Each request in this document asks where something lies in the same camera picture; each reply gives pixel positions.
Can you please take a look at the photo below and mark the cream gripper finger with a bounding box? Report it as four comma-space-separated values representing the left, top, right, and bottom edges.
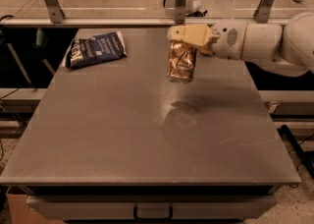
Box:
167, 26, 187, 41

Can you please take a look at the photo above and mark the orange soda can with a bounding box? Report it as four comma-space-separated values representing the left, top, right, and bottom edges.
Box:
167, 40, 197, 84

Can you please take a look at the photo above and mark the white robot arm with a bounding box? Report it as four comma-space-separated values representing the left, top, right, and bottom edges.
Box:
168, 12, 314, 77

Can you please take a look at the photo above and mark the blue chip bag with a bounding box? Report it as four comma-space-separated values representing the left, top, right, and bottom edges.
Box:
63, 31, 127, 70

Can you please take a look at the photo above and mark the grey table drawer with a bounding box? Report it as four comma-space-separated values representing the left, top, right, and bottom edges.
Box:
26, 195, 276, 221

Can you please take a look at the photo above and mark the cardboard box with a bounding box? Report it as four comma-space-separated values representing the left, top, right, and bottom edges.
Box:
6, 187, 63, 224

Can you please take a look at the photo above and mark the right metal bracket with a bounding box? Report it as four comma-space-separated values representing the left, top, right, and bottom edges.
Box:
253, 0, 275, 24

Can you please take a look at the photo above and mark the left metal bracket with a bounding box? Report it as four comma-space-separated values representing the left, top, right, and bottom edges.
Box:
44, 0, 65, 24

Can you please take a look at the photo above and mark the metal rail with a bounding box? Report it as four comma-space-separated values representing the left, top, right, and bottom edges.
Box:
1, 18, 290, 28

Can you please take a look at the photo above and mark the black drawer handle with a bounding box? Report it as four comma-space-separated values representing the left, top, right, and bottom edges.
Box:
132, 205, 174, 221

